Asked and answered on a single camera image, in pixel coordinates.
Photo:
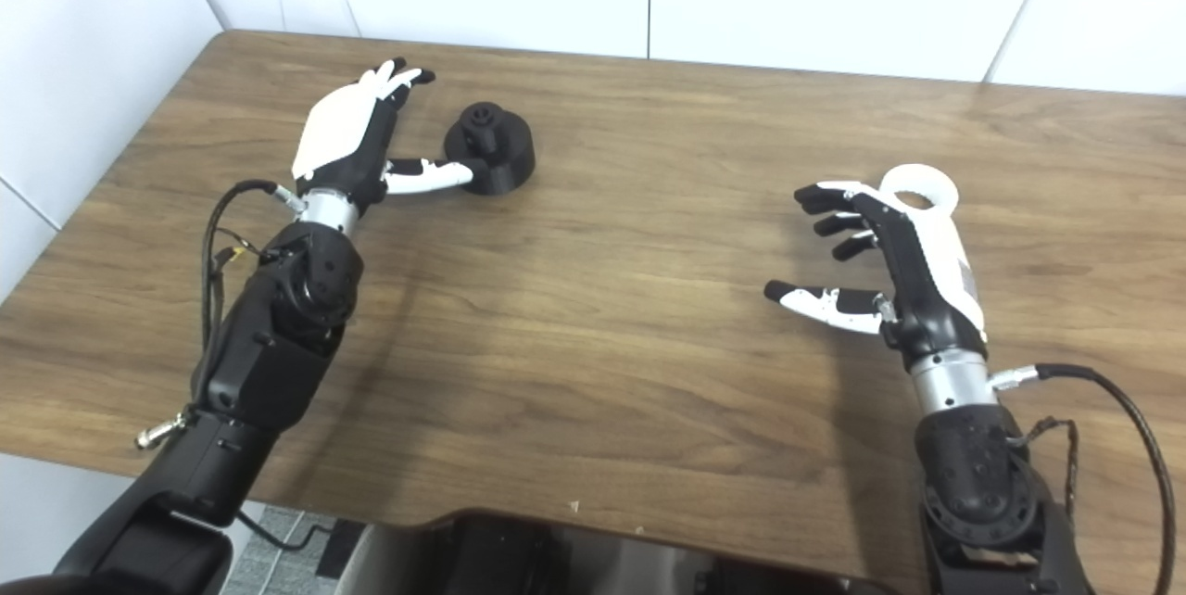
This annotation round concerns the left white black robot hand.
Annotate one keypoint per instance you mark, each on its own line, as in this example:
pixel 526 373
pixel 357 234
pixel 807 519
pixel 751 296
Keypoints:
pixel 338 136

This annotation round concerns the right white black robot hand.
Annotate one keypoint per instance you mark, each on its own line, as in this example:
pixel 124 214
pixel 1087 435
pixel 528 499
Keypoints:
pixel 931 289

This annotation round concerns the round black part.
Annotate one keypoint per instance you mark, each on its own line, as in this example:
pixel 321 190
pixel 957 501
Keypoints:
pixel 505 159

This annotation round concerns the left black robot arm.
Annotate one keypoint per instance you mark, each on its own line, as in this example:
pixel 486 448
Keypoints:
pixel 269 345

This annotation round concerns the glossy black robot torso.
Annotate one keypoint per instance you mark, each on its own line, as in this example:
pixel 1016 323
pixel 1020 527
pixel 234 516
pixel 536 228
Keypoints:
pixel 519 558

